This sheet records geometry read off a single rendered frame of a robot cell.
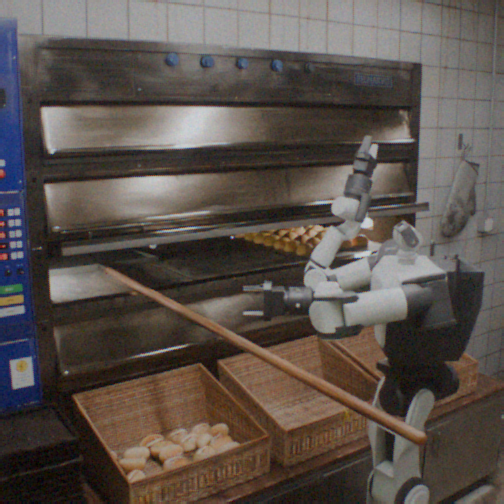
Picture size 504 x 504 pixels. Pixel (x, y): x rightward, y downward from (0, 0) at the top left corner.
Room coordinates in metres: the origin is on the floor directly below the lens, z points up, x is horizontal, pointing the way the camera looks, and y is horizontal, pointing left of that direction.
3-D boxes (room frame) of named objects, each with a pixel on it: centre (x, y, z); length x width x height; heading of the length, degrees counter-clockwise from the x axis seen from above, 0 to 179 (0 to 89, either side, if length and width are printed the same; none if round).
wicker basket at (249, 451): (2.05, 0.29, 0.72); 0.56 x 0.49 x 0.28; 126
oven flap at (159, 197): (2.60, -0.04, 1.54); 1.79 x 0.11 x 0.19; 125
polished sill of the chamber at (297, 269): (2.62, -0.02, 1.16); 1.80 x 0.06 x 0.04; 125
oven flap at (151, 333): (2.60, -0.04, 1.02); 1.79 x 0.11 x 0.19; 125
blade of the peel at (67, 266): (2.79, 0.75, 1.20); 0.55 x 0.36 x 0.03; 124
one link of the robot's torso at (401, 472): (1.83, -0.49, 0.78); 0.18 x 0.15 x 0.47; 34
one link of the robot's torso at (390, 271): (1.84, -0.53, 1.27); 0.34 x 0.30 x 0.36; 0
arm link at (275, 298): (1.86, -0.10, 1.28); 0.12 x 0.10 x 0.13; 89
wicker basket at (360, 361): (2.73, -0.70, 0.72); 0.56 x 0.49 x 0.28; 124
